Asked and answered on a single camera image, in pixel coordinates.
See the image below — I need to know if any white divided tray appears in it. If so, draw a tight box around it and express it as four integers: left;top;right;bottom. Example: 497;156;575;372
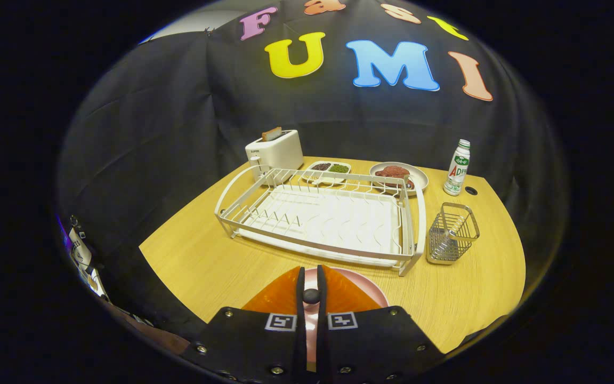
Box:
304;161;352;187

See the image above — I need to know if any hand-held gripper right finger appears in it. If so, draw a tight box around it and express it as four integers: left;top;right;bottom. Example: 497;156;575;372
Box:
316;265;446;384

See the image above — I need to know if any beige round dish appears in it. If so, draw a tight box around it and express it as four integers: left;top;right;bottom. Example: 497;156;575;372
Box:
369;162;429;196

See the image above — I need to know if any pink plate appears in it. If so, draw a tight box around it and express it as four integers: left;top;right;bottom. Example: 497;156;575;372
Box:
303;267;390;374

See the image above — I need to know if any white drink bottle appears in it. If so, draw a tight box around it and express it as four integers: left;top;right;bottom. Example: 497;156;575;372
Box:
443;139;471;197

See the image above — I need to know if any white toaster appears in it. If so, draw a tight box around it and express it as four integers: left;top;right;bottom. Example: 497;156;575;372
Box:
245;130;304;182

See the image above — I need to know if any metal wire basket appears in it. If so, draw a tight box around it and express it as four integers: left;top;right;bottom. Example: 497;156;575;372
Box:
426;202;481;266

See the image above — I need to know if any white dish rack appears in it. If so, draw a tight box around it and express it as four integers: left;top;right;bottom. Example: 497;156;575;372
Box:
214;164;427;277

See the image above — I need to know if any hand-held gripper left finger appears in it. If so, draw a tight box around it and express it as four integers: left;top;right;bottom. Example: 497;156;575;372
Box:
187;266;308;384

